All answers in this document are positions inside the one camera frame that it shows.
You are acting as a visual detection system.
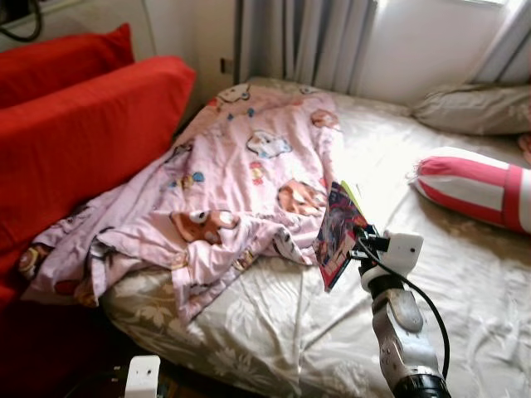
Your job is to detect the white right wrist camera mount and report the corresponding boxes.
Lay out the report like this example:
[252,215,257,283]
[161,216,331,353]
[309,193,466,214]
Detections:
[378,232,424,279]

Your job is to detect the tan beige pillow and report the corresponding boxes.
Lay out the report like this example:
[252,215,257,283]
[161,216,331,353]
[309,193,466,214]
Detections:
[411,83,531,138]

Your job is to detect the pink cartoon print blanket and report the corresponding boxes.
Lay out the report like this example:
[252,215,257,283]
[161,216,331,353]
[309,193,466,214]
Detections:
[18,83,370,324]

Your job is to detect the large red cushion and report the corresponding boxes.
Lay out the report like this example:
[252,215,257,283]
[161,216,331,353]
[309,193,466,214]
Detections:
[0,56,197,250]

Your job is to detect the colourful picture book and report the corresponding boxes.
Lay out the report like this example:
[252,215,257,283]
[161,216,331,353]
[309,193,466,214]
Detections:
[315,181,370,293]

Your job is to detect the black wall cable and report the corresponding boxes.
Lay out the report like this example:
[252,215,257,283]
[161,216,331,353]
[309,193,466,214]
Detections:
[0,0,44,44]

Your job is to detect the small red cushion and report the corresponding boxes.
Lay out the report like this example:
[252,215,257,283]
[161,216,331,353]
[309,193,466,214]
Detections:
[0,23,135,109]

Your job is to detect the grey striped curtain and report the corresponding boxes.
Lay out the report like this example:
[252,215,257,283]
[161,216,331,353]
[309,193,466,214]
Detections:
[469,0,531,85]
[235,0,378,96]

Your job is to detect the red sofa base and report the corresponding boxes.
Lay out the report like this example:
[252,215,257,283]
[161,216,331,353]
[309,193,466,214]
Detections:
[0,249,117,398]

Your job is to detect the red white blue bolster pillow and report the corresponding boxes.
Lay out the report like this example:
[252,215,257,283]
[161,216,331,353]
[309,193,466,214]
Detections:
[412,148,531,235]

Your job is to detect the beige satin bed sheet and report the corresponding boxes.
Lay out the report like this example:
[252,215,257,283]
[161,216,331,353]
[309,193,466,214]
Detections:
[100,79,531,398]

